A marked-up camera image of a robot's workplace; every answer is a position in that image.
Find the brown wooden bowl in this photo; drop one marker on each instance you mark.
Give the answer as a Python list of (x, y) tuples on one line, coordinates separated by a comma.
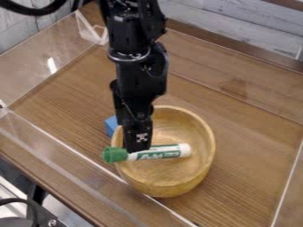
[(167, 178)]

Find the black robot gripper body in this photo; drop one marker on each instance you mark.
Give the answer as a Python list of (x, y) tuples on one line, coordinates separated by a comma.
[(139, 84)]

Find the black metal table frame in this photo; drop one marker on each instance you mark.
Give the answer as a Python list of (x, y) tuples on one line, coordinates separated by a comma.
[(36, 212)]

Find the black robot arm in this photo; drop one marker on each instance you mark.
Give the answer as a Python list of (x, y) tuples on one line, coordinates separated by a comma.
[(136, 24)]

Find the green and white marker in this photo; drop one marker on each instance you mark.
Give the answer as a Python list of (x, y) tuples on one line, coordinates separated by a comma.
[(117, 154)]

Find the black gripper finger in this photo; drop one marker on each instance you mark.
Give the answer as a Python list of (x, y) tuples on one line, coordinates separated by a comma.
[(136, 135)]

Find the blue rectangular block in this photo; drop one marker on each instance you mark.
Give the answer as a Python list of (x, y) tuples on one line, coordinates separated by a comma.
[(111, 125)]

